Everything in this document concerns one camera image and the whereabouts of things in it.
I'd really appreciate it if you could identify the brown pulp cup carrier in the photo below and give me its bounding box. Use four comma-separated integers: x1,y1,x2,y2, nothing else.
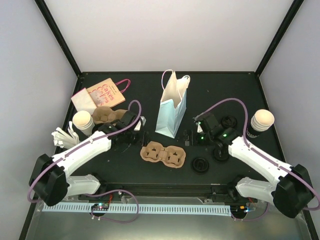
140,141,186,169

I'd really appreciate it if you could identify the light blue paper bag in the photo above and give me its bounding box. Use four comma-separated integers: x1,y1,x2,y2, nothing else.
155,69,191,139

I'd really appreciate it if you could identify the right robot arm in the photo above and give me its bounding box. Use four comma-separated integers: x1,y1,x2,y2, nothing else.
183,112,315,219

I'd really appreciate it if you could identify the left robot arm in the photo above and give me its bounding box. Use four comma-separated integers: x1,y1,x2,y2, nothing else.
29,110,147,207

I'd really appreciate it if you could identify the black coffee lid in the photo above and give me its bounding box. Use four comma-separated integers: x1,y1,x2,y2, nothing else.
220,115,238,129
191,157,210,175
212,148,230,163

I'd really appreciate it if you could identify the white pink-edged napkin pack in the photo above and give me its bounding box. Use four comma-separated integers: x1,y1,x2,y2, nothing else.
71,88,97,115

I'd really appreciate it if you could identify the brown Cakes paper bag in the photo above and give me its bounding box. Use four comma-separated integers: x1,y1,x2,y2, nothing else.
86,78,131,108

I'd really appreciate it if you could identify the left paper cup stack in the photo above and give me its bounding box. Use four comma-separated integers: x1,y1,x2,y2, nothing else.
72,110,95,136

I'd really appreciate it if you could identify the paper cup stack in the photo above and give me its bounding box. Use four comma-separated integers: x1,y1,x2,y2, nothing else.
246,109,275,139
72,110,95,136

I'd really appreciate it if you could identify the right paper cup stack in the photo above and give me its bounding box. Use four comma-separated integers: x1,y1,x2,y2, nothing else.
246,109,275,139

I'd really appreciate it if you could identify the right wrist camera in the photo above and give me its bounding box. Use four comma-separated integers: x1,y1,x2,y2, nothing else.
194,118,204,134

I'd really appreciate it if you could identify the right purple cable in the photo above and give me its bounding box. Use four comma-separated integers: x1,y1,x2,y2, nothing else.
202,97,320,211

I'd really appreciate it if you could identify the purple cable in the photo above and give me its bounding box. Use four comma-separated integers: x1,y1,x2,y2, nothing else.
202,97,320,211
27,99,143,203

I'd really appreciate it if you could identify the light blue slotted cable duct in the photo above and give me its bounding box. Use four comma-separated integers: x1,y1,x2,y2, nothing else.
42,202,231,217

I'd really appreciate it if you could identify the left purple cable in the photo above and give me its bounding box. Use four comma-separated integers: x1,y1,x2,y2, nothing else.
27,99,143,203

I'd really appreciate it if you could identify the black left frame post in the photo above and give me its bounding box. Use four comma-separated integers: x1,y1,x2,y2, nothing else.
34,0,82,77

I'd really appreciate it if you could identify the black frame post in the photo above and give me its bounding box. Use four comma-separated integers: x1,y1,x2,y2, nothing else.
34,0,82,77
255,0,304,77

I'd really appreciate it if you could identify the black right frame post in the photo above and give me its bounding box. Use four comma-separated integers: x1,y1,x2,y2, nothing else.
255,0,304,77

